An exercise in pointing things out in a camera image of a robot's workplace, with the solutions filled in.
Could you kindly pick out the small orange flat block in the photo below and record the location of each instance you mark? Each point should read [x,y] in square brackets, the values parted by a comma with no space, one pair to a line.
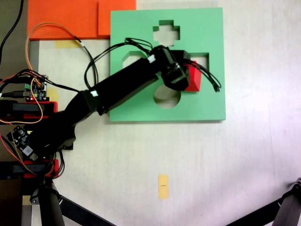
[117,14]

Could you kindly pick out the green shape sorter board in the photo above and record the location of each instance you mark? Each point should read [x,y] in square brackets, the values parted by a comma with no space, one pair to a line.
[207,106]

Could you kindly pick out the black tripod leg with joint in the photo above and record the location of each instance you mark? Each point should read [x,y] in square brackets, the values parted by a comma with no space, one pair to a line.
[50,207]

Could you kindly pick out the yellow tape block marker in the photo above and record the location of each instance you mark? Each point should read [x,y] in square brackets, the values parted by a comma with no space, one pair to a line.
[163,187]

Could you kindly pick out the large orange flat block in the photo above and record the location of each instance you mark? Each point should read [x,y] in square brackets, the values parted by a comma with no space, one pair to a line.
[61,16]

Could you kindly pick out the yellow tape by circuit board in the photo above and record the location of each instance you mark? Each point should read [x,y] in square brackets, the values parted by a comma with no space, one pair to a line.
[54,93]

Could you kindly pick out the red and black table clamp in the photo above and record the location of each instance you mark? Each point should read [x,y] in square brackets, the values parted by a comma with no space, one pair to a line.
[35,109]
[53,167]

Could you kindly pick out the black circuit board with chip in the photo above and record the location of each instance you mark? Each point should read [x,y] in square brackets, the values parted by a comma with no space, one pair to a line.
[22,141]

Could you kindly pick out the long yellow tape strip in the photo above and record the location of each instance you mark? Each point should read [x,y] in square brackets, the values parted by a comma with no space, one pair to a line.
[64,44]

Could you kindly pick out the yellow tape at table edge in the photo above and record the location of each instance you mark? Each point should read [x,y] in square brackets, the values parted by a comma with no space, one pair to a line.
[26,200]

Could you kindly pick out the red square block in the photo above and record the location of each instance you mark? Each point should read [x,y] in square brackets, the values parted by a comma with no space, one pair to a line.
[194,78]

